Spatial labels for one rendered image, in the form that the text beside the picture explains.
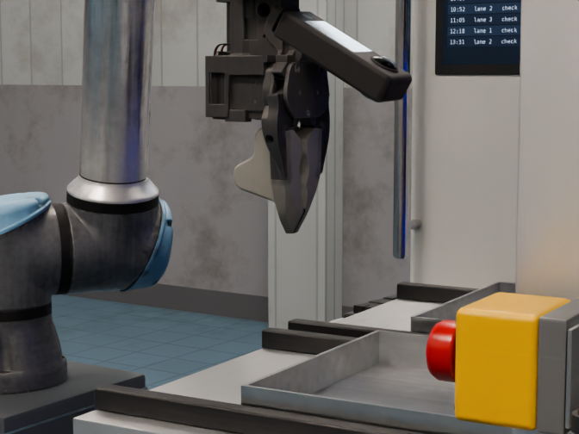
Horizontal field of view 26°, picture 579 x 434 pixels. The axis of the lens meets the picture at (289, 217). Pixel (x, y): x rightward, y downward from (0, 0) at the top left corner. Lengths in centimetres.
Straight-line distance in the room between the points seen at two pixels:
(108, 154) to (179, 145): 457
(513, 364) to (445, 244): 125
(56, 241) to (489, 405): 87
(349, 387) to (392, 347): 11
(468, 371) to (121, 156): 84
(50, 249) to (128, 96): 21
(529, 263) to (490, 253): 112
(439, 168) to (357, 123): 355
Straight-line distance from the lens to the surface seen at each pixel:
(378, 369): 125
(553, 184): 85
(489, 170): 197
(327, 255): 553
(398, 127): 197
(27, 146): 681
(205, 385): 120
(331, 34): 104
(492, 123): 196
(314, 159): 108
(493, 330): 78
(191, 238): 612
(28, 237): 155
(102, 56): 153
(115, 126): 154
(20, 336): 156
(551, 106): 84
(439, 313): 141
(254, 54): 107
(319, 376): 117
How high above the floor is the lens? 118
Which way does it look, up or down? 7 degrees down
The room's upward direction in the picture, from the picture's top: straight up
